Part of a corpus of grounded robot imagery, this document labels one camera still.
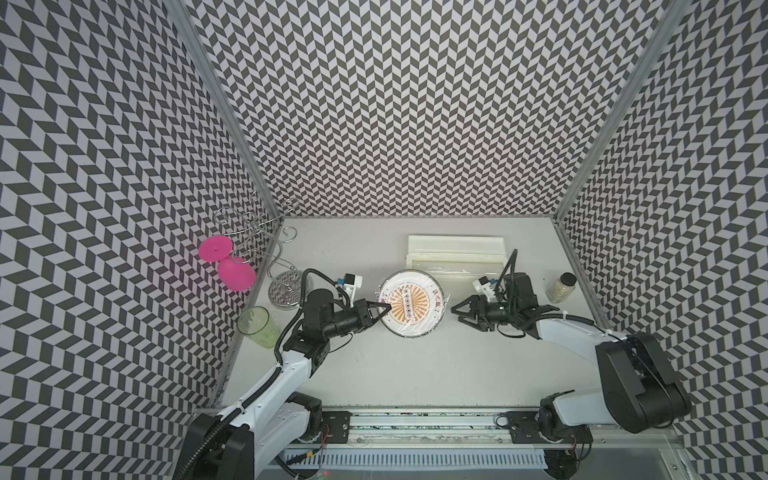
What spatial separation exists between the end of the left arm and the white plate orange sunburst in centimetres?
3

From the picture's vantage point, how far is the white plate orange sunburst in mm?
736

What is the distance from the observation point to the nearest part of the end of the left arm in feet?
2.06
